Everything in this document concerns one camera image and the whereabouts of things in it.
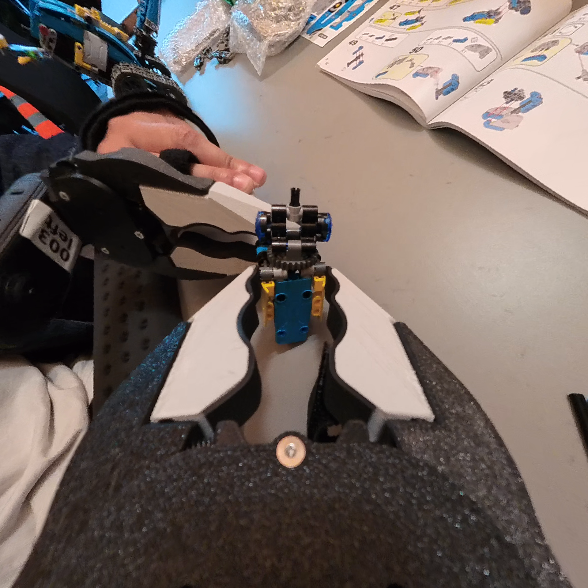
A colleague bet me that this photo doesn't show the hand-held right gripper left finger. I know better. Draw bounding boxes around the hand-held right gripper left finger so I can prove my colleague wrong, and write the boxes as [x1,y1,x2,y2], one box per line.
[150,267,262,425]

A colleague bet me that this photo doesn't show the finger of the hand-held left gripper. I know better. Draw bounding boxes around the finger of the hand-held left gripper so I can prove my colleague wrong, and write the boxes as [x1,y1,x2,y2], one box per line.
[158,235,265,281]
[138,179,278,241]

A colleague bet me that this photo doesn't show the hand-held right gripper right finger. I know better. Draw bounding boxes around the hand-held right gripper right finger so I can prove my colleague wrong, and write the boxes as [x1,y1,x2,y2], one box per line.
[318,267,435,425]

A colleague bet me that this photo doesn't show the black grey gear assembly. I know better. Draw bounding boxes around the black grey gear assembly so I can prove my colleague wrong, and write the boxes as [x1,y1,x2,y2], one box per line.
[255,187,333,278]

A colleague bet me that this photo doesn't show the blue yellow brick assembly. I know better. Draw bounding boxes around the blue yellow brick assembly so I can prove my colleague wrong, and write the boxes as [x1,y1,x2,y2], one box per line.
[260,271,329,345]

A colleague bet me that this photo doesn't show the grey desk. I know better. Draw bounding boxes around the grey desk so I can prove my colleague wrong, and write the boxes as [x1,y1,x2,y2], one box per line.
[92,0,588,588]

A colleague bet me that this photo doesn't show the person's left hand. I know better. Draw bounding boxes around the person's left hand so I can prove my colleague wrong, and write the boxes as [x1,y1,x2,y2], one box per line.
[97,111,269,195]

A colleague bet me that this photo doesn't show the blue yellow toy robot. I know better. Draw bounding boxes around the blue yellow toy robot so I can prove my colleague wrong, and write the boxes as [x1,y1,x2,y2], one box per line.
[0,0,168,79]

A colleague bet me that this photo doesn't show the person's light trousers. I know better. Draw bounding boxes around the person's light trousers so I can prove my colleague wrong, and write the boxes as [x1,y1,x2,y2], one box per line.
[0,354,97,588]

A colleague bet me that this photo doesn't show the black bar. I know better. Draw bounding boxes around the black bar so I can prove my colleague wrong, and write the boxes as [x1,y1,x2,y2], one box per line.
[567,394,588,460]

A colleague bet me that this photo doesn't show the blue sticker sheet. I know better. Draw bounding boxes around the blue sticker sheet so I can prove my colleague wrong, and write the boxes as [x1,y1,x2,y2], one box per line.
[302,0,382,47]

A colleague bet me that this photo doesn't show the open instruction booklet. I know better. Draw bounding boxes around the open instruction booklet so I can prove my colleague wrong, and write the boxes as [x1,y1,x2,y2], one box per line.
[317,0,588,214]

